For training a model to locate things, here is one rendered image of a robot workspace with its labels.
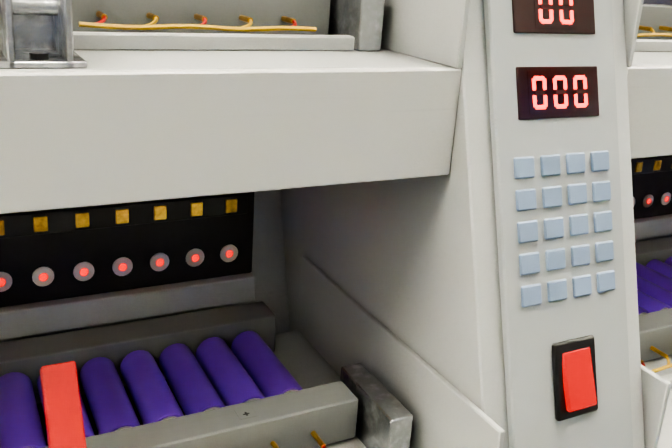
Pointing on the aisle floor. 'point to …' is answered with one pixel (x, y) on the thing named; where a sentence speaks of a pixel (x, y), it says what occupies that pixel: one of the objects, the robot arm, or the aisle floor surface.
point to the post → (445, 234)
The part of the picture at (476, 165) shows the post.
